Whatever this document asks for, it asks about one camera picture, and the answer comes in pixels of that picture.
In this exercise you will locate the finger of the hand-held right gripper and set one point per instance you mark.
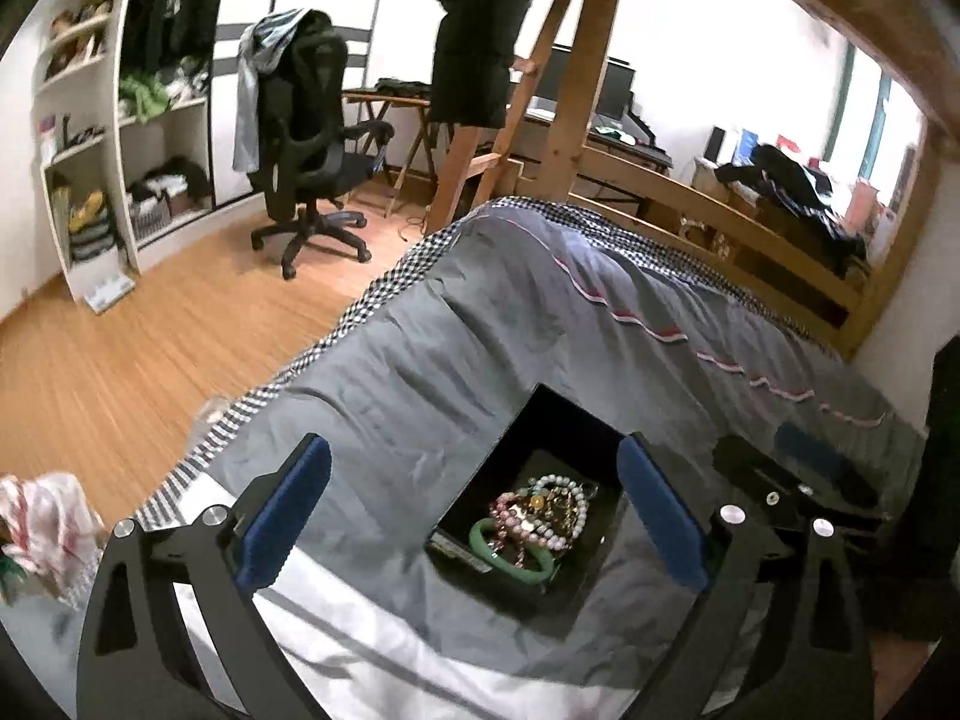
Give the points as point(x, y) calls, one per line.
point(810, 446)
point(750, 465)

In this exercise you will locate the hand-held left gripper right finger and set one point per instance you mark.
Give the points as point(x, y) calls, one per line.
point(660, 517)

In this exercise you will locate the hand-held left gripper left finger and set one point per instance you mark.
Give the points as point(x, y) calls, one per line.
point(289, 517)

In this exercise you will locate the green jade bangle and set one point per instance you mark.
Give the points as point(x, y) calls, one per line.
point(529, 575)

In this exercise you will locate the black jewelry box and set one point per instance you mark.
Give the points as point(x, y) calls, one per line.
point(540, 420)

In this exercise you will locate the wooden dresser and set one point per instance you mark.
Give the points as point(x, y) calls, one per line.
point(757, 232)

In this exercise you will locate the grey striped duvet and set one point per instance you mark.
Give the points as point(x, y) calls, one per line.
point(450, 360)

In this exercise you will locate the black white checkered sheet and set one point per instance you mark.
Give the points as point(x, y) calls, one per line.
point(375, 300)

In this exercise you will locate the red white striped cloth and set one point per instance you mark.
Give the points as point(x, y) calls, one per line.
point(45, 525)

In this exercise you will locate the pink box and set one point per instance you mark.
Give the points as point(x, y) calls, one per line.
point(864, 202)

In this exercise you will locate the pile of dark clothes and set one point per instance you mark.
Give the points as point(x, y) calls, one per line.
point(795, 180)

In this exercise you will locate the papers on floor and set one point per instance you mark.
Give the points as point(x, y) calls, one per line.
point(109, 292)

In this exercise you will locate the window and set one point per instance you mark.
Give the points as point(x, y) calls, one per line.
point(870, 120)

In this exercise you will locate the dark computer desk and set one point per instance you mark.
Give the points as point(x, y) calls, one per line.
point(637, 150)

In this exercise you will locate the white curved shelf unit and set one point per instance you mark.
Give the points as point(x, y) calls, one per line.
point(120, 165)

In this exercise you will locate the white open wardrobe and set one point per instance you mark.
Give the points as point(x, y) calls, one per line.
point(202, 135)

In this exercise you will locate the black computer monitor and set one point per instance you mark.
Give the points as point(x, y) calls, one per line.
point(615, 90)

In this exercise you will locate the black office chair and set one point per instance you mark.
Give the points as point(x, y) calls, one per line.
point(300, 112)

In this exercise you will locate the light blue shirt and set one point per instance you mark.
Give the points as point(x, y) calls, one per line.
point(247, 105)

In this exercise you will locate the wooden folding table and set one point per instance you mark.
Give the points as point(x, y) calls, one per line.
point(382, 95)

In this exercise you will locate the green cloth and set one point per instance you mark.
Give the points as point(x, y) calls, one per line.
point(146, 97)

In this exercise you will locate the black hanging jacket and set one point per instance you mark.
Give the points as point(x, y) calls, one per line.
point(472, 52)

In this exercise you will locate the dark hanging clothes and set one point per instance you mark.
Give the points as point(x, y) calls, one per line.
point(176, 7)

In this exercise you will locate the plush toys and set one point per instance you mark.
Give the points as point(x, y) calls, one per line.
point(75, 26)

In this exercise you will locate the wooden bunk bed frame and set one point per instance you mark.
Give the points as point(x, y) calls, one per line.
point(592, 90)

